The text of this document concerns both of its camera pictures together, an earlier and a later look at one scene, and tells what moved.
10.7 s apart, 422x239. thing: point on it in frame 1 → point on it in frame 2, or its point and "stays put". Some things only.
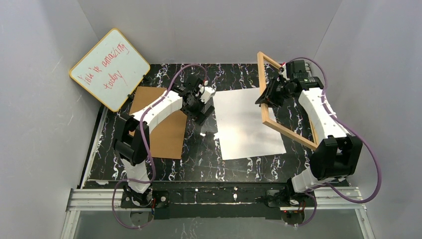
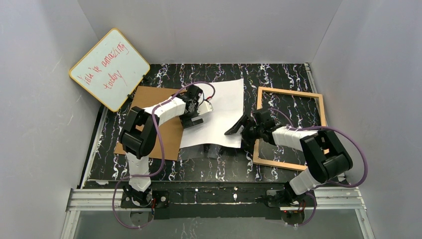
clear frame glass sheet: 208,153 → 204,152
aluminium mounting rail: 342,198 stays put
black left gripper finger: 206,111 → 189,123
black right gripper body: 269,93 → 248,128
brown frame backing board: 166,137 stays put
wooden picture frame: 271,124 → 257,153
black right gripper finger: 268,92 → 235,129
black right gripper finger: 265,102 → 248,140
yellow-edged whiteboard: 112,70 stays put
